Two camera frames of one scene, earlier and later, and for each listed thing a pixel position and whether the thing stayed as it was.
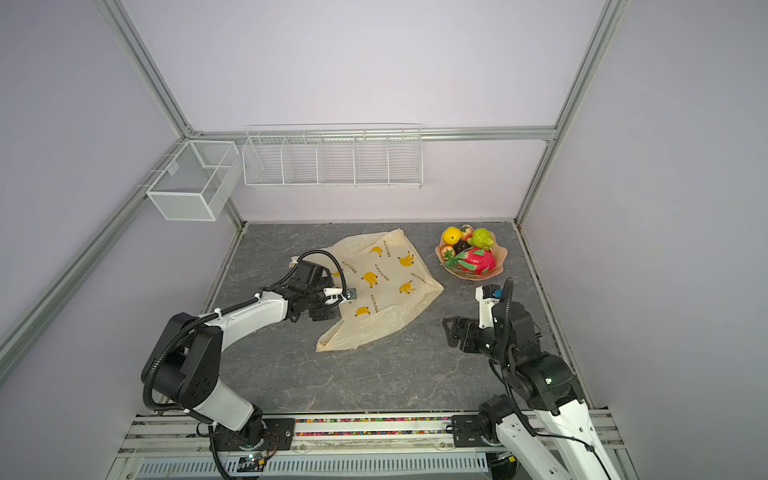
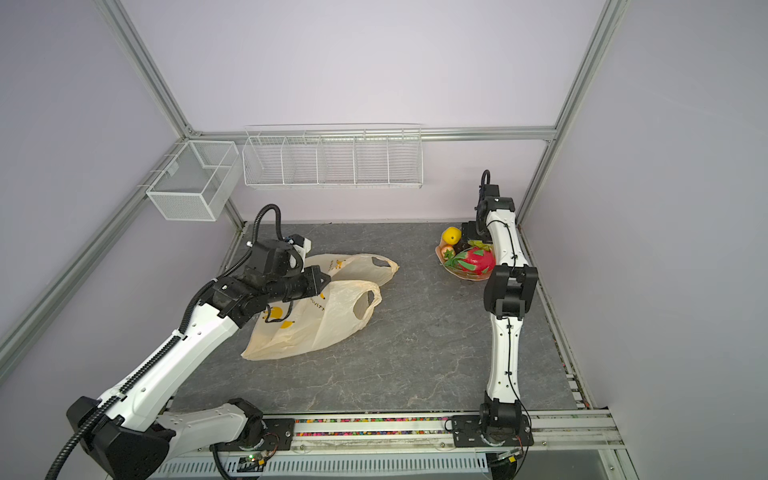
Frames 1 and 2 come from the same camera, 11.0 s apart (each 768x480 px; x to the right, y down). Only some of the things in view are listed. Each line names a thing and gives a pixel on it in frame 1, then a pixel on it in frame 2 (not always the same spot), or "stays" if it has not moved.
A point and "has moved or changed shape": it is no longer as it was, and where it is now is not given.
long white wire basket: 333,156 stays
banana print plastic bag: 390,279 has moved or changed shape
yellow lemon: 451,235 stays
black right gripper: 469,344 to 470,233
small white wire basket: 198,181 stays
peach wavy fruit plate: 499,251 stays
